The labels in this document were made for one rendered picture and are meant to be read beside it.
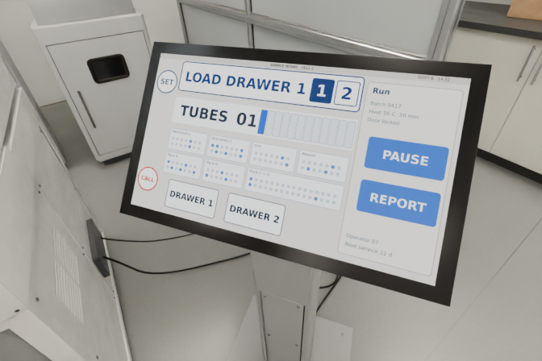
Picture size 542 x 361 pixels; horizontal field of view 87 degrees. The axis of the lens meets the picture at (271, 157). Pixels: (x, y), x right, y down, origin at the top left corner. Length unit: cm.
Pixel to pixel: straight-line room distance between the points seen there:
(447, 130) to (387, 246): 17
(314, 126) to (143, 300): 136
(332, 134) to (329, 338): 109
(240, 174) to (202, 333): 110
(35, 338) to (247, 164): 58
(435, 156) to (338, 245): 17
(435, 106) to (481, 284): 142
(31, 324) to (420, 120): 79
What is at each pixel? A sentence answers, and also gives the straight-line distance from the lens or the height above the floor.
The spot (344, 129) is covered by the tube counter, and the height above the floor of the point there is 112.
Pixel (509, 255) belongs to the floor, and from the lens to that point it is 199.
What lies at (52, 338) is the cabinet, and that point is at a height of 68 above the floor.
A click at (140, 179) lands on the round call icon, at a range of 54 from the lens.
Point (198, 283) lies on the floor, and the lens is 159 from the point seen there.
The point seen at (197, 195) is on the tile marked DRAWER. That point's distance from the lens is 48.
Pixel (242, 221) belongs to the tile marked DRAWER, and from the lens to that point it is 45.
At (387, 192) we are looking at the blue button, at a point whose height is 106.
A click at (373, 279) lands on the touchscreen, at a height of 97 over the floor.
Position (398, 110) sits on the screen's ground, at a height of 114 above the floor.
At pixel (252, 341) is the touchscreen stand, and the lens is 139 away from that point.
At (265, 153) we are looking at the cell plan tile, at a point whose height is 108.
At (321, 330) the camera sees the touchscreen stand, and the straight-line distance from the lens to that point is 141.
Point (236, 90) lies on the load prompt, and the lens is 47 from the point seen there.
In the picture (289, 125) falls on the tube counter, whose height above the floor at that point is 111.
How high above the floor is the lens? 133
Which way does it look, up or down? 37 degrees down
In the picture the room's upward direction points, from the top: 2 degrees counter-clockwise
